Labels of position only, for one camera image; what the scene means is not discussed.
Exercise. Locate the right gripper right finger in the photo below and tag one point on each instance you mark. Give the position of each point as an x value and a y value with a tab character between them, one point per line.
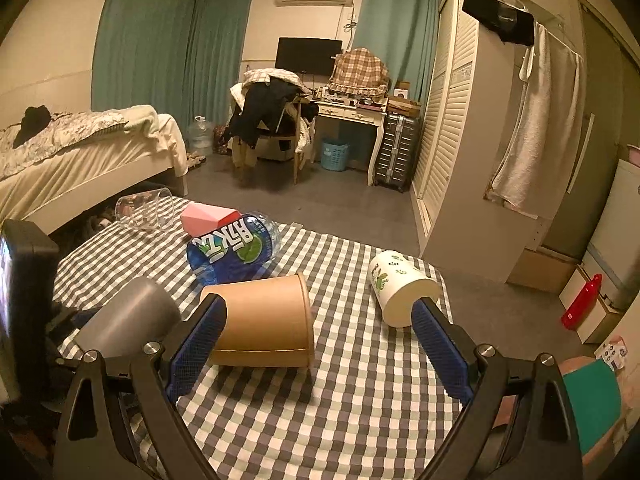
516	420

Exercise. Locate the plaid cloth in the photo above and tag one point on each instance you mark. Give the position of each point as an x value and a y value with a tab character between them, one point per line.
360	73

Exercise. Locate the clear glass printed cup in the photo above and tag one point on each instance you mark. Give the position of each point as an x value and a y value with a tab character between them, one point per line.
146	211

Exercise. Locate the pink faceted cup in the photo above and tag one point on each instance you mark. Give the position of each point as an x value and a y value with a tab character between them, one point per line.
198	219

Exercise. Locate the right green curtain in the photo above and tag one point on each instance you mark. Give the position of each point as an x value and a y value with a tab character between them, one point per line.
403	35

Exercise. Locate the bed with beige sheet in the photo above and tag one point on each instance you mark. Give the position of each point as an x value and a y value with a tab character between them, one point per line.
63	186

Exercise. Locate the large water jug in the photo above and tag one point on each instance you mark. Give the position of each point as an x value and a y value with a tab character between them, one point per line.
201	137

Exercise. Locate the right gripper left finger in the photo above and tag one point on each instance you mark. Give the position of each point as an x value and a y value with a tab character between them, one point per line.
95	440

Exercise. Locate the left green curtain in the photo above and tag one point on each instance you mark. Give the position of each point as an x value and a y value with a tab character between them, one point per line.
179	56

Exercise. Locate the floral quilt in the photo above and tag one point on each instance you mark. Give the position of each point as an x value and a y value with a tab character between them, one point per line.
61	133

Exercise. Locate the white printed paper cup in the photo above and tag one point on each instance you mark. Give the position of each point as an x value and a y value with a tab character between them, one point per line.
397	284

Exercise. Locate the black hanging garment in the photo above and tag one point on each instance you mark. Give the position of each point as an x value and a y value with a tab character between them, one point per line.
510	24

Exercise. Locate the blue plastic bottle cup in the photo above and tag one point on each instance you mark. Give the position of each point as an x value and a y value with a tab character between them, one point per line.
234	252

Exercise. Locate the hanging white towel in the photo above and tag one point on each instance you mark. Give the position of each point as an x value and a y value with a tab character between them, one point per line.
533	174

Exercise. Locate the white refrigerator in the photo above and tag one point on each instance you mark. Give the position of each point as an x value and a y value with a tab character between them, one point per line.
613	249

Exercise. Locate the checkered tablecloth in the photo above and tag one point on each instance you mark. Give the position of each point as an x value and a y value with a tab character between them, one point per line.
371	406

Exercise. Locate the blue laundry basket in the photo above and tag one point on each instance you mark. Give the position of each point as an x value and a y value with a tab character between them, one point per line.
334	155

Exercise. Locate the black monitor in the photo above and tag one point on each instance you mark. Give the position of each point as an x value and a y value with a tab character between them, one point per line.
313	56

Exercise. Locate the dark ribbed suitcase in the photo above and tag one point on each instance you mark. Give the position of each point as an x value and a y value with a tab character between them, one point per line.
397	155

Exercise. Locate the black garment on bed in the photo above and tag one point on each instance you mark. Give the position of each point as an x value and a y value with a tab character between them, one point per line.
32	123

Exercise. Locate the green curtain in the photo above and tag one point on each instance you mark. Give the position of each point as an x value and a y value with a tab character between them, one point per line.
403	35
179	56

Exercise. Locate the grey plastic cup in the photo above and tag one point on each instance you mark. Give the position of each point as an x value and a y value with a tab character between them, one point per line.
142	311

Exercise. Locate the white louvered wardrobe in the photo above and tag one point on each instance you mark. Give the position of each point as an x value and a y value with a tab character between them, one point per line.
457	227

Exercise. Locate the wooden chair with clothes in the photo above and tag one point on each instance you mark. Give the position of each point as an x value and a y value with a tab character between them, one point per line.
271	103

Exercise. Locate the white desk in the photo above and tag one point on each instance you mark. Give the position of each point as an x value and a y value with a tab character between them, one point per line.
363	116

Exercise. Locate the brown paper cup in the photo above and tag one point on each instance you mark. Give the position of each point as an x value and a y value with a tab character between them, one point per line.
269	323

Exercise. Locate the green cloth on knee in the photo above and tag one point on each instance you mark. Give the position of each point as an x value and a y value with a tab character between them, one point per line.
596	401

